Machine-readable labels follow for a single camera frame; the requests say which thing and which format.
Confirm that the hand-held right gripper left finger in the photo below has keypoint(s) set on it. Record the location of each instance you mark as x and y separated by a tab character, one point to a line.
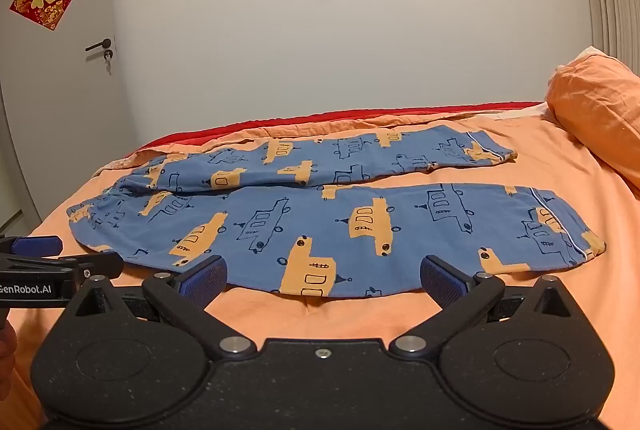
206	281

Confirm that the blue patterned pants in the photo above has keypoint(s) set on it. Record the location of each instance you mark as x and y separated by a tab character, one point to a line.
320	230

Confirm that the red blanket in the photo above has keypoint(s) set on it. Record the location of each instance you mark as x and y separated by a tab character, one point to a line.
350	115

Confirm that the orange pillow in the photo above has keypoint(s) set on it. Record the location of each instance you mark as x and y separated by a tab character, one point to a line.
600	110

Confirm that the white door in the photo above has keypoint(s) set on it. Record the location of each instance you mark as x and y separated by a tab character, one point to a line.
65	110

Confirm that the key in door lock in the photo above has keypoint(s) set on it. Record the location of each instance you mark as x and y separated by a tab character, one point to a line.
107	57

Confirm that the orange bed sheet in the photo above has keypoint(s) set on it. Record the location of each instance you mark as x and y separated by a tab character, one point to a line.
330	317

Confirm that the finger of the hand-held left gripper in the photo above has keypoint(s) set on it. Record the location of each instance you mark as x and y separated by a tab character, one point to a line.
102	264
37	245

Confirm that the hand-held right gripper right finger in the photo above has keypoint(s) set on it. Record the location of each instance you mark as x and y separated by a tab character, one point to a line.
441	279

